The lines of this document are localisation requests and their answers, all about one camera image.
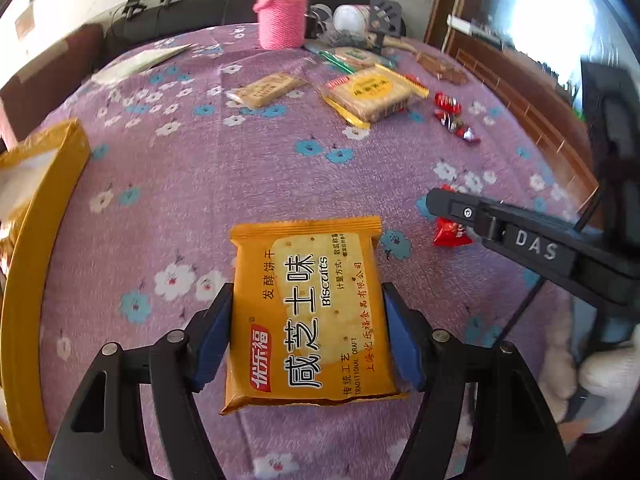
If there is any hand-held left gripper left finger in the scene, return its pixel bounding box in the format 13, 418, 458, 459
45, 282, 236, 480

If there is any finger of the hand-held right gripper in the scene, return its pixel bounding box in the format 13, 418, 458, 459
426, 187, 581, 288

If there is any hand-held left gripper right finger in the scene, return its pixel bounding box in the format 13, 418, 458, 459
382, 282, 573, 480

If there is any orange biscuit packet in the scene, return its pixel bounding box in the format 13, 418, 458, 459
220, 216, 411, 416

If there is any yellow cardboard box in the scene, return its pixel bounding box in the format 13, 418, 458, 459
0, 119, 92, 461

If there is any person's right hand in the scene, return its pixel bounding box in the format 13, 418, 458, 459
542, 305, 640, 436

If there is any dark candy with red ends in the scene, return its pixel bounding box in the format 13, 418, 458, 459
435, 110, 466, 133

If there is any purple floral cloth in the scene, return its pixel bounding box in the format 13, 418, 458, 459
0, 22, 601, 480

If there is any brown snack packet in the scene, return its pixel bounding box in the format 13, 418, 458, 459
416, 52, 468, 86

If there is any pale yellow cracker packet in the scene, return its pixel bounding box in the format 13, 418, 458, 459
320, 64, 430, 126

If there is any beige rolled item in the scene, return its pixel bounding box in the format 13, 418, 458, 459
380, 35, 416, 55

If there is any green and white packet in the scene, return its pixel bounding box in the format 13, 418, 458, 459
305, 42, 396, 73

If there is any small tan biscuit packet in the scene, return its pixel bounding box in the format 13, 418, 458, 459
226, 74, 307, 109

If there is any clear plastic bag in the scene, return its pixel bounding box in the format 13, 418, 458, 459
307, 4, 335, 36

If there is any white paper packet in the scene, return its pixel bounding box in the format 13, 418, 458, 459
92, 44, 193, 85

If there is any pink knitted bottle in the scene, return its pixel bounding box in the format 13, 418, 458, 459
252, 0, 310, 51

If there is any black sofa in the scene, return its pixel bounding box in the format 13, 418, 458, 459
102, 0, 406, 56

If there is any wooden door frame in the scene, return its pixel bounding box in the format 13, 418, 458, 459
425, 0, 473, 56

